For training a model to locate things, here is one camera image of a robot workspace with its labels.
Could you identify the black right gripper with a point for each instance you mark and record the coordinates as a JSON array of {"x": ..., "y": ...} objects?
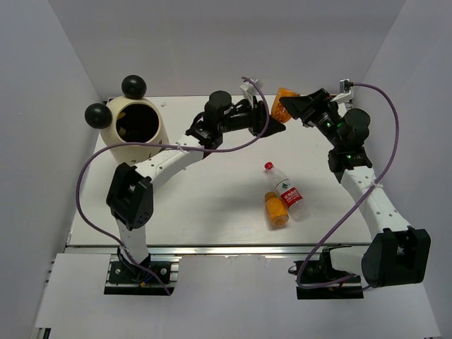
[{"x": 298, "y": 106}]

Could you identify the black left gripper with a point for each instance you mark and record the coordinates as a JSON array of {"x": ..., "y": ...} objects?
[{"x": 257, "y": 115}]

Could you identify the orange juice bottle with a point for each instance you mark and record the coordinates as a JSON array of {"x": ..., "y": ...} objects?
[
  {"x": 278, "y": 112},
  {"x": 276, "y": 210}
]

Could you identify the red label tall bottle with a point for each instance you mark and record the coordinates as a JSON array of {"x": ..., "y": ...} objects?
[{"x": 286, "y": 191}]

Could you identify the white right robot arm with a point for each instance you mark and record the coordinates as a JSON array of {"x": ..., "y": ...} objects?
[{"x": 398, "y": 253}]

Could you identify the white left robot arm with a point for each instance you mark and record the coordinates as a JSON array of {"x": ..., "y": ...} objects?
[{"x": 131, "y": 193}]

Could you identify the cream mouse-eared bin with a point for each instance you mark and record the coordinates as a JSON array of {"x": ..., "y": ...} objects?
[{"x": 129, "y": 118}]

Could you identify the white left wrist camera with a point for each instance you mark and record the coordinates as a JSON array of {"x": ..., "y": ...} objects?
[{"x": 249, "y": 91}]

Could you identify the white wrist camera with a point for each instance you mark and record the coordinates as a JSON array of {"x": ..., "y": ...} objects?
[
  {"x": 346, "y": 93},
  {"x": 249, "y": 91}
]

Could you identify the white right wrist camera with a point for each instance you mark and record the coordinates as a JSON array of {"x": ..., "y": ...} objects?
[{"x": 346, "y": 93}]

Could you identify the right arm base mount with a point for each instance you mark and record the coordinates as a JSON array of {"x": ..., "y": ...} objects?
[{"x": 321, "y": 271}]

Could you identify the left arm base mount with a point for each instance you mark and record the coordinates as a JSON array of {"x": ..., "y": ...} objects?
[{"x": 122, "y": 281}]

